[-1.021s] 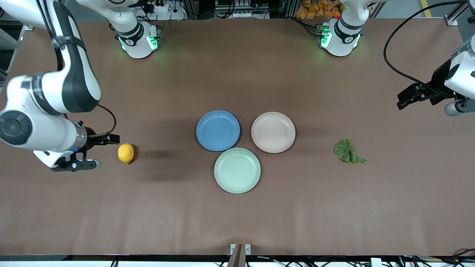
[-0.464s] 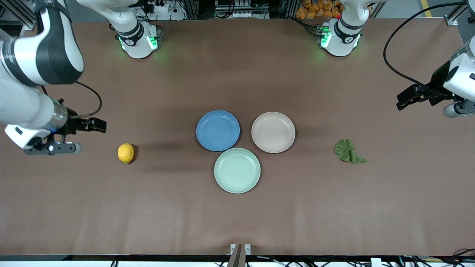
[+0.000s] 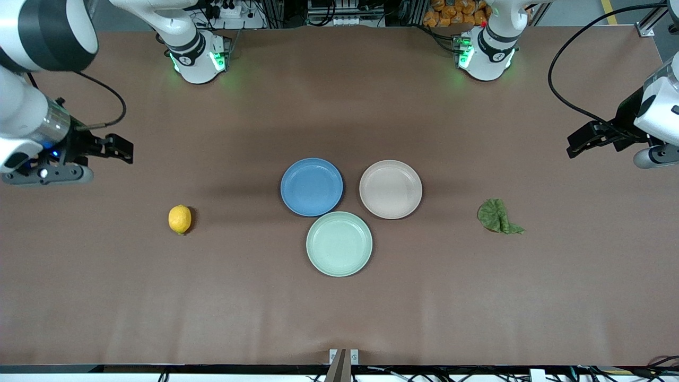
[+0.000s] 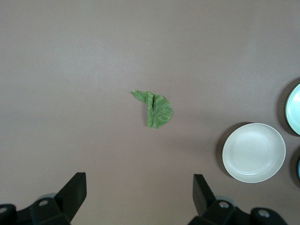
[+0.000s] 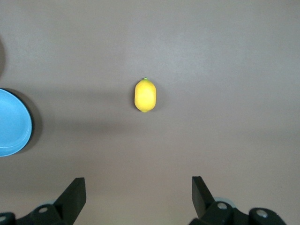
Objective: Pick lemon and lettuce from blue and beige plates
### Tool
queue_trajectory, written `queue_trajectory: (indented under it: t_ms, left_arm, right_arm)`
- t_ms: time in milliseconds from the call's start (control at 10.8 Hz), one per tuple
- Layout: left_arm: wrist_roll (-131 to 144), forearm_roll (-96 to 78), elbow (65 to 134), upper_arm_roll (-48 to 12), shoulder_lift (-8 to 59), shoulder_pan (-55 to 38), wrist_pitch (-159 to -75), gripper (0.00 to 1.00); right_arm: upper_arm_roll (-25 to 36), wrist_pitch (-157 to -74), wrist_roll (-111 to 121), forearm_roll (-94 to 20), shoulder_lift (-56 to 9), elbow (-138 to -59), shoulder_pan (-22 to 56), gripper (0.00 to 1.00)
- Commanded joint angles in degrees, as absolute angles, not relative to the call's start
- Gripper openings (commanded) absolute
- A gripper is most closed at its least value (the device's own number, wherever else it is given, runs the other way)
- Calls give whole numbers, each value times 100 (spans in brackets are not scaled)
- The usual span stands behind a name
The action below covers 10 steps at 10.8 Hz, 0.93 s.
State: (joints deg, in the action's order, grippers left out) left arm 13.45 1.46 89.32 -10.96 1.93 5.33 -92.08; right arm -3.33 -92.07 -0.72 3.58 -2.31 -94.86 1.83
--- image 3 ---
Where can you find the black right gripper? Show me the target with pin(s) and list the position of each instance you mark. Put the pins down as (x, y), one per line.
(78, 145)

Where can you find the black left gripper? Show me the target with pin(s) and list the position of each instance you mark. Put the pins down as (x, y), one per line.
(625, 123)

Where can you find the yellow lemon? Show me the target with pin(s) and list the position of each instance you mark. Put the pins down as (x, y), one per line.
(180, 219)

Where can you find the green lettuce leaf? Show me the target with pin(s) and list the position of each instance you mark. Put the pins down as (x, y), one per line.
(493, 215)

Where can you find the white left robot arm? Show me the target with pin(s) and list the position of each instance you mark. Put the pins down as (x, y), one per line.
(485, 53)

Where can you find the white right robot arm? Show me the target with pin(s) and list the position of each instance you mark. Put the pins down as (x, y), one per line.
(32, 32)

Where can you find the white power strip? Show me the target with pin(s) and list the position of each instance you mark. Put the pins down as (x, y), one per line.
(233, 13)

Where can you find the bag of orange items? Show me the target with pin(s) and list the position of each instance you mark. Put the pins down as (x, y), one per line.
(453, 11)

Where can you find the blue round plate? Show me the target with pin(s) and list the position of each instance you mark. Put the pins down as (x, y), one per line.
(312, 187)

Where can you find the beige round plate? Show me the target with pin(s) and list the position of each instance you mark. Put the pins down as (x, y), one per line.
(391, 189)

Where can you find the pale green round plate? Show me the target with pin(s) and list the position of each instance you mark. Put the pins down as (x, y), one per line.
(339, 244)

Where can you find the aluminium frame profile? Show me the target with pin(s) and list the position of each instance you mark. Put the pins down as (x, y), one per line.
(655, 21)

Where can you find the brown camera mount bar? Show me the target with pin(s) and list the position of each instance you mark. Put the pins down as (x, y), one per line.
(338, 369)

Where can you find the silver metal bracket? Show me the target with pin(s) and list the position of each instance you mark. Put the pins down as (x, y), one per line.
(354, 355)

